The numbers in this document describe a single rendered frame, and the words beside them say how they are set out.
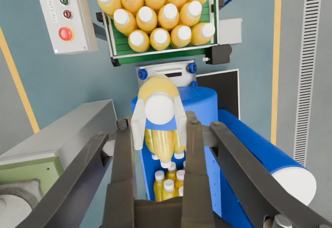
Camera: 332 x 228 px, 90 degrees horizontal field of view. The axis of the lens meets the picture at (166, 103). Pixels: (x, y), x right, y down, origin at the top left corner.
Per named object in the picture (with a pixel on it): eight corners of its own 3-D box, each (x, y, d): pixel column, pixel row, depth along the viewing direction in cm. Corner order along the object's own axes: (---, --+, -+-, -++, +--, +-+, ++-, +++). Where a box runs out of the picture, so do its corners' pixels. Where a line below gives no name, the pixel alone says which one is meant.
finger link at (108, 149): (131, 156, 14) (95, 159, 14) (137, 127, 19) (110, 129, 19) (128, 140, 13) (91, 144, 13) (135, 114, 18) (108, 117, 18)
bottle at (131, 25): (143, 29, 68) (138, 19, 50) (130, 41, 68) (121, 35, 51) (131, 15, 66) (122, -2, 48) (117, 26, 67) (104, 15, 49)
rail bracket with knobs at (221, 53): (200, 64, 73) (207, 65, 63) (199, 47, 71) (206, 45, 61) (222, 62, 73) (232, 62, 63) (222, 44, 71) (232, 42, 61)
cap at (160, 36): (167, 31, 51) (168, 30, 50) (165, 45, 52) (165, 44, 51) (155, 29, 51) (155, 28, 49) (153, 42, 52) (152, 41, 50)
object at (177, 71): (155, 75, 70) (155, 79, 58) (154, 69, 70) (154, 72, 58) (179, 72, 71) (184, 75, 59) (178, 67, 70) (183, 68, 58)
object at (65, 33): (62, 41, 49) (60, 41, 48) (58, 28, 48) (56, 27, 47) (74, 40, 49) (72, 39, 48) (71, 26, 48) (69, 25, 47)
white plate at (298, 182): (310, 158, 73) (308, 156, 74) (251, 183, 75) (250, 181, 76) (321, 203, 80) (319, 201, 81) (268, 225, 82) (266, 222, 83)
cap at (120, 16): (131, 19, 50) (130, 17, 48) (121, 27, 50) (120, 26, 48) (121, 7, 49) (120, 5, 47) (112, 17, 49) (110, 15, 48)
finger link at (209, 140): (189, 135, 13) (226, 132, 13) (182, 111, 18) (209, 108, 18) (189, 150, 14) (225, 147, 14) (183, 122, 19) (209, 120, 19)
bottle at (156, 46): (169, 35, 69) (173, 27, 51) (165, 53, 71) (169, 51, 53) (152, 31, 68) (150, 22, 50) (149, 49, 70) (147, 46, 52)
